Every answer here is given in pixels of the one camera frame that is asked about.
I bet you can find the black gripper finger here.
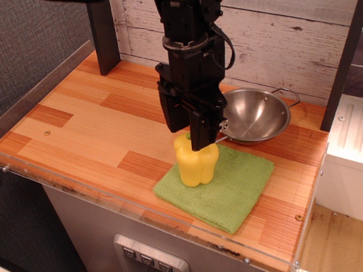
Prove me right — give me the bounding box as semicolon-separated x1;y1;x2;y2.
157;82;189;133
189;105;228;151

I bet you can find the green knitted cloth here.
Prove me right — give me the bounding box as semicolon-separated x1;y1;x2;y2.
153;144;274;234

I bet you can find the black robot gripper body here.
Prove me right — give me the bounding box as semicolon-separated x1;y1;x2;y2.
156;33;227;115

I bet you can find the stainless steel bowl with handles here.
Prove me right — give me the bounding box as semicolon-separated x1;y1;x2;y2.
216;88;301;145

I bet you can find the silver dispenser button panel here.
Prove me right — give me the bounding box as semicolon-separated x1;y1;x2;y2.
113;234;190;272

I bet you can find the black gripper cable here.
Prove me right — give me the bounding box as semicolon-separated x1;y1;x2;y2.
209;20;237;72

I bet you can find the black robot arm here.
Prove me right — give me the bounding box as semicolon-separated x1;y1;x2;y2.
154;0;231;151

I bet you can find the dark upright post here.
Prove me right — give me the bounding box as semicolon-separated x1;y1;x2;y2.
86;0;121;75
320;0;363;132

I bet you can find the clear acrylic front guard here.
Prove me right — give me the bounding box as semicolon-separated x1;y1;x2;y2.
0;125;328;272

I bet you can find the yellow toy bell pepper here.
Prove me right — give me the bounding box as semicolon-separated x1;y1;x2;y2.
173;132;220;187

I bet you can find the dark right upright post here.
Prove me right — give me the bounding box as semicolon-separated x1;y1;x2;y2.
320;0;363;132

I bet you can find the dark left upright post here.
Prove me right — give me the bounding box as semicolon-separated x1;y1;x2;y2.
86;0;121;75

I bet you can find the grey toy fridge cabinet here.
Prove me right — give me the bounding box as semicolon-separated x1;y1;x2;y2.
44;187;265;272

